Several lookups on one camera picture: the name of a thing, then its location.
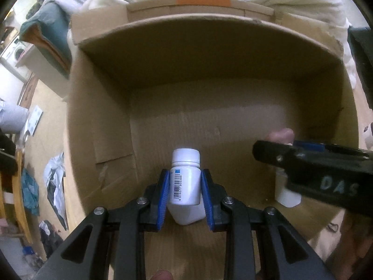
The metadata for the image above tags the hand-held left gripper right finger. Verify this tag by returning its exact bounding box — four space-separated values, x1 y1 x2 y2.
200 168 335 280

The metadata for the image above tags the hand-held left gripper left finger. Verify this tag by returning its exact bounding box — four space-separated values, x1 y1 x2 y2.
35 168 171 280

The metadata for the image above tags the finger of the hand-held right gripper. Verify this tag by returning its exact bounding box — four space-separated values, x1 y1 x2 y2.
252 139 305 178
293 140 373 160

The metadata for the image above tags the white pill bottle blue label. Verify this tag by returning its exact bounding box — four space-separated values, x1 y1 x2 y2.
167 148 206 226

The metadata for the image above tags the brown cardboard box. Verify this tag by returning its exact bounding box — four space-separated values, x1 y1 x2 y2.
65 0 360 280

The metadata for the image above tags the person's right forearm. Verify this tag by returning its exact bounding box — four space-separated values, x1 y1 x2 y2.
323 207 373 280

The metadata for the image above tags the white plastic bag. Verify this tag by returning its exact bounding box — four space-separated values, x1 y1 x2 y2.
44 152 69 231

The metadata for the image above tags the blue cloth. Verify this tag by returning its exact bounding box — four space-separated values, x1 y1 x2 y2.
21 168 40 216

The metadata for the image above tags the wooden chair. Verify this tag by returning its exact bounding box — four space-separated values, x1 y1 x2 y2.
0 149 33 243

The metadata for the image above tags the white paper booklet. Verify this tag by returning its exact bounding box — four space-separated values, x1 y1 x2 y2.
25 105 44 136

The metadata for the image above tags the white cabinet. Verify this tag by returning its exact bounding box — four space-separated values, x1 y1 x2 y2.
16 45 71 98

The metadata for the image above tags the teal cushion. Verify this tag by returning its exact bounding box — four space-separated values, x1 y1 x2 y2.
20 1 72 80

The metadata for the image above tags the white washing machine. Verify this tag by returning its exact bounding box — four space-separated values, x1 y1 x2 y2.
0 36 30 79

